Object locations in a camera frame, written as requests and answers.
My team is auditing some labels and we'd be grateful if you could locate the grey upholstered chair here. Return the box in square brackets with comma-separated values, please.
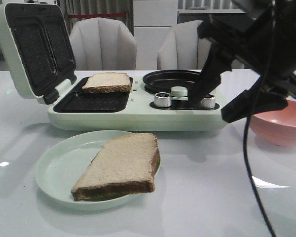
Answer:
[70, 18, 137, 71]
[156, 20, 245, 70]

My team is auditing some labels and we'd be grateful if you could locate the green breakfast maker base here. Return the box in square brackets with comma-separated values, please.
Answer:
[48, 71, 226, 131]

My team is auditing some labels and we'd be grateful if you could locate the black round frying pan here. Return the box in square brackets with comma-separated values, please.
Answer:
[143, 70, 200, 95]

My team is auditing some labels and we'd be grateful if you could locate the light green plate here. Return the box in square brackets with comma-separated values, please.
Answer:
[35, 130, 137, 211]

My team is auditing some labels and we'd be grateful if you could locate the silver control knob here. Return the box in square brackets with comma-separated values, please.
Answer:
[199, 94, 216, 109]
[153, 92, 172, 108]

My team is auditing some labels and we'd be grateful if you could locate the red barrier belt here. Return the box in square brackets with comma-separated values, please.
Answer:
[67, 12, 128, 19]

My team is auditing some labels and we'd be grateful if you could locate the right silver control knob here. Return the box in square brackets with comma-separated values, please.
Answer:
[199, 94, 216, 109]

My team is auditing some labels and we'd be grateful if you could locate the pink bowl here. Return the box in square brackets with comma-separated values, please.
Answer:
[250, 100, 296, 147]

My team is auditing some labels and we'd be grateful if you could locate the left grey upholstered chair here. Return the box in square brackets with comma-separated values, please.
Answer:
[70, 18, 137, 71]

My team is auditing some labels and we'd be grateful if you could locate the right grey upholstered chair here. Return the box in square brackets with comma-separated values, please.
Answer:
[156, 20, 245, 70]

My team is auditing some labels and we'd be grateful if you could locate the left silver control knob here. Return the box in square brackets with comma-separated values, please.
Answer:
[153, 92, 172, 108]

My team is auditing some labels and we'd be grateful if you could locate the dark grey counter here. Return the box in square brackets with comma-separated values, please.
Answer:
[178, 9, 246, 24]

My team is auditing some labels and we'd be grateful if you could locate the white cabinet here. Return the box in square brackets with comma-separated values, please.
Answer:
[133, 0, 178, 70]

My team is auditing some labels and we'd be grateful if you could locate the bread slice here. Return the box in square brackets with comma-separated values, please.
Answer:
[71, 133, 160, 201]
[82, 72, 131, 93]

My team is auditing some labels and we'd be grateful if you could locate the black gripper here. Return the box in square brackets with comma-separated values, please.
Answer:
[188, 0, 296, 123]

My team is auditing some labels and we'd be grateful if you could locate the green breakfast maker lid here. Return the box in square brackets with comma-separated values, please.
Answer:
[0, 3, 76, 104]

